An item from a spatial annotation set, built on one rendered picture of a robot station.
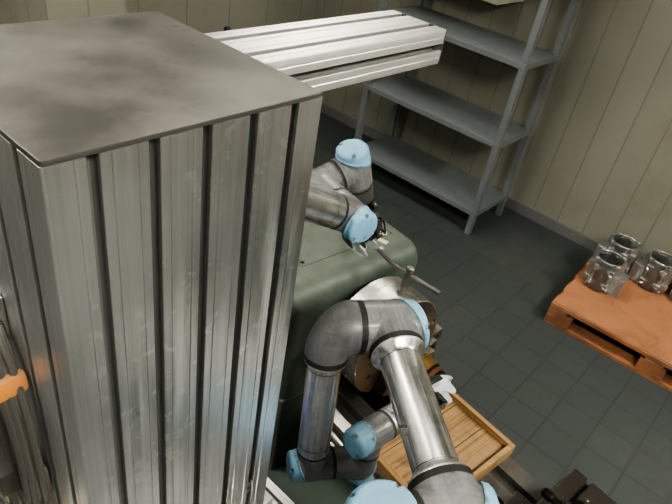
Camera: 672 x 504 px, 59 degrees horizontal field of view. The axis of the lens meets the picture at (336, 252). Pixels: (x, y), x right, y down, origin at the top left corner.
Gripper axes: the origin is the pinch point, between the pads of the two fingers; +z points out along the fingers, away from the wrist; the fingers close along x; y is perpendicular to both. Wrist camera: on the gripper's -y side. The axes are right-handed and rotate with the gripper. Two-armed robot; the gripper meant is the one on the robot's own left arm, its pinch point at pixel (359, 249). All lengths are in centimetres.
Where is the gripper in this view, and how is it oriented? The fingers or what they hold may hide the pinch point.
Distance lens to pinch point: 157.8
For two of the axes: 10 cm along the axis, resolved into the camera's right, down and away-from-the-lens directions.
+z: 1.2, 6.6, 7.4
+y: 6.4, 5.2, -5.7
